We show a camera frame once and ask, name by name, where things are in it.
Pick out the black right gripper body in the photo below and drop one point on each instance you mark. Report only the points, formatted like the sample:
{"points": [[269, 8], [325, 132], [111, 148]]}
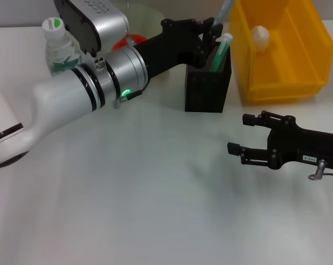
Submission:
{"points": [[301, 146]]}

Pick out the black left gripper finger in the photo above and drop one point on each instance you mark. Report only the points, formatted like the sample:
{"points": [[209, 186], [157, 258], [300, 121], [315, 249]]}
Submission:
{"points": [[214, 30], [205, 52]]}

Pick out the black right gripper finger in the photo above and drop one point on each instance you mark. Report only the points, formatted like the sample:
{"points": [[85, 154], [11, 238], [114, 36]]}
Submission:
{"points": [[250, 119], [234, 149]]}

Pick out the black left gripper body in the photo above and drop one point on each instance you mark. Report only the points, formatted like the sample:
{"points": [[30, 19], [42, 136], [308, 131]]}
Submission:
{"points": [[172, 47]]}

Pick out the mint green pen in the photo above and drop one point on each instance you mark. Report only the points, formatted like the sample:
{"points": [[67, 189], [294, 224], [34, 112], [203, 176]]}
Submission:
{"points": [[221, 52]]}

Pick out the grey pen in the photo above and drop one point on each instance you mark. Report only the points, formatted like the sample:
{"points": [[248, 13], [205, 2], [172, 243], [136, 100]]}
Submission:
{"points": [[224, 11]]}

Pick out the white paper ball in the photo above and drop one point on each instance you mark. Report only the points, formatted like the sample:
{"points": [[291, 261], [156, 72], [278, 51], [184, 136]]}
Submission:
{"points": [[260, 37]]}

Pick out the red orange fruit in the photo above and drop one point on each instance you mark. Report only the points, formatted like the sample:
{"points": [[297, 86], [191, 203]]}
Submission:
{"points": [[119, 45]]}

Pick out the clear water bottle green label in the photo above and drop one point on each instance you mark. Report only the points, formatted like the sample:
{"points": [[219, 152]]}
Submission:
{"points": [[59, 49]]}

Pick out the pale green glass fruit bowl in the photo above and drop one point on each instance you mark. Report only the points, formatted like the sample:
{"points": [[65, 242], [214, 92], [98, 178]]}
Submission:
{"points": [[150, 22]]}

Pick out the black mesh pen holder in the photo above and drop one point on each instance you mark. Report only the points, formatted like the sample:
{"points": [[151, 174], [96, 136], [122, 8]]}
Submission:
{"points": [[208, 88]]}

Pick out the small silver metal plug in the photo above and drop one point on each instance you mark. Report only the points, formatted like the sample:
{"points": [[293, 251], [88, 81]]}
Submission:
{"points": [[130, 42]]}

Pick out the yellow plastic storage bin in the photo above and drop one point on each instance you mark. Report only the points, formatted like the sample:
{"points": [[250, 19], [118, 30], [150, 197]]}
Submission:
{"points": [[293, 55]]}

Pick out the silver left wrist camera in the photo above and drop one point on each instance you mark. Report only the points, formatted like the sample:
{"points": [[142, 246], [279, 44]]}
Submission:
{"points": [[108, 22]]}

